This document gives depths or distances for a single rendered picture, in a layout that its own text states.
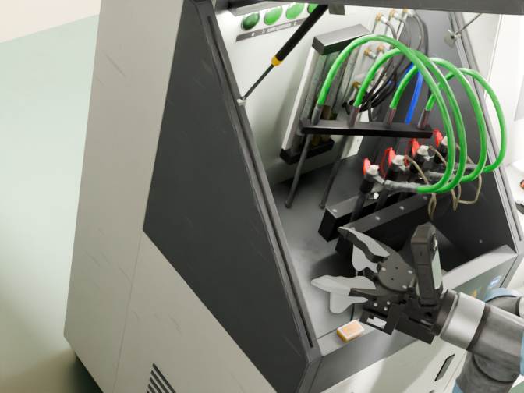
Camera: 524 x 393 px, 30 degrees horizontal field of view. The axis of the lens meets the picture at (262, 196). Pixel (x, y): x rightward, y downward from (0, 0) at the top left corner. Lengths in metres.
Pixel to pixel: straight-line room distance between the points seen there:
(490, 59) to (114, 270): 1.07
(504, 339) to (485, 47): 1.04
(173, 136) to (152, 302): 0.51
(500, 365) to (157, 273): 1.11
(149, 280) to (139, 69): 0.55
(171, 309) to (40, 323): 0.87
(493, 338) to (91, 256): 1.45
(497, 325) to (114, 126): 1.17
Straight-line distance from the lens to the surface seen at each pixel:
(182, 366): 2.42
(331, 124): 2.28
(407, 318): 1.47
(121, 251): 2.48
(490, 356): 1.46
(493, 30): 2.31
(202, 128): 1.99
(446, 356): 2.56
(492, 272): 2.34
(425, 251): 1.39
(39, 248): 3.36
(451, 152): 1.97
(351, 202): 2.28
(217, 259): 2.10
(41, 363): 3.06
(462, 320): 1.43
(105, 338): 2.76
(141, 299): 2.48
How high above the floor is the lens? 2.46
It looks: 42 degrees down
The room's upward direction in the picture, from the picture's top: 16 degrees clockwise
